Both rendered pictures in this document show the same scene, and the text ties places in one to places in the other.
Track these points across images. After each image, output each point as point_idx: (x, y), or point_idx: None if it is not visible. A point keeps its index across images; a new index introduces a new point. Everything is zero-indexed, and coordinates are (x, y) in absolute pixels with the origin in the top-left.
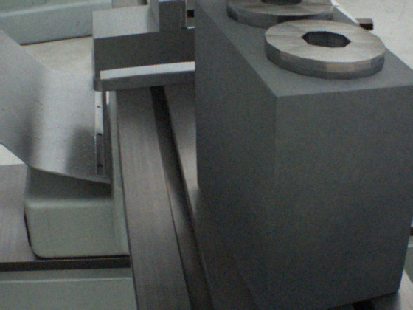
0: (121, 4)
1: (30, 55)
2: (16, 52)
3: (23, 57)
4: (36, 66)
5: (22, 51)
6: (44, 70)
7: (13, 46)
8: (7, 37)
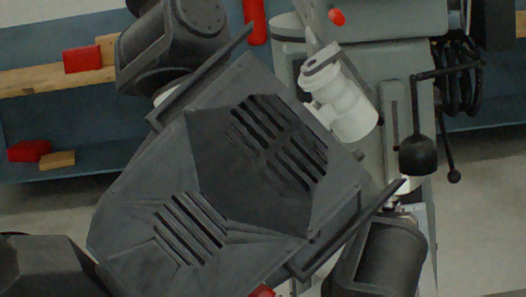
0: (504, 294)
1: (433, 283)
2: (422, 275)
3: (424, 281)
4: (426, 290)
5: (429, 278)
6: (430, 296)
7: (426, 272)
8: (430, 265)
